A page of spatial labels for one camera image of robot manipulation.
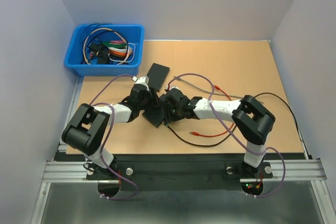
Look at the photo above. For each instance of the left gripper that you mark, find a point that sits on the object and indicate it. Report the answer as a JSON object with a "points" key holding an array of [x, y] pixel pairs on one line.
{"points": [[155, 99]]}

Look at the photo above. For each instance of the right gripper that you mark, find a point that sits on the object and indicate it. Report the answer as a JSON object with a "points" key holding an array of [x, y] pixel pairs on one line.
{"points": [[168, 116]]}

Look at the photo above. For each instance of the black network switch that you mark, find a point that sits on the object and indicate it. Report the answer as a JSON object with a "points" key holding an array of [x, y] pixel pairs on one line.
{"points": [[157, 75], [155, 114]]}

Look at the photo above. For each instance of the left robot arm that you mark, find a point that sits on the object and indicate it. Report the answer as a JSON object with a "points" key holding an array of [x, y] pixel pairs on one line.
{"points": [[91, 125]]}

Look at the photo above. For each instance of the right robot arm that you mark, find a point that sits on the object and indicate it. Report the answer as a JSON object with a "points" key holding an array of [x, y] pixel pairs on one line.
{"points": [[254, 121]]}

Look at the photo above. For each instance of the blue plastic bin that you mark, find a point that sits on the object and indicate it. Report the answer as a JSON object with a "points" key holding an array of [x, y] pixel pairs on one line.
{"points": [[78, 53]]}

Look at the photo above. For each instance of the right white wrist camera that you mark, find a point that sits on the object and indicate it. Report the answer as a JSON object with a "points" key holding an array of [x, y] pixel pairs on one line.
{"points": [[172, 90]]}

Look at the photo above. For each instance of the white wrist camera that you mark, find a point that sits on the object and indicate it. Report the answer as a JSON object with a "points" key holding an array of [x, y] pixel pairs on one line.
{"points": [[144, 80], [172, 90]]}

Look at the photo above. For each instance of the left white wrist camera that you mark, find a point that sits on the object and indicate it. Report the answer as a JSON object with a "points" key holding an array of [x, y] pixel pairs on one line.
{"points": [[144, 80]]}

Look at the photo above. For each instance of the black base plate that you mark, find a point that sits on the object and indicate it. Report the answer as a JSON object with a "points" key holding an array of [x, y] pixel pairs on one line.
{"points": [[179, 172]]}

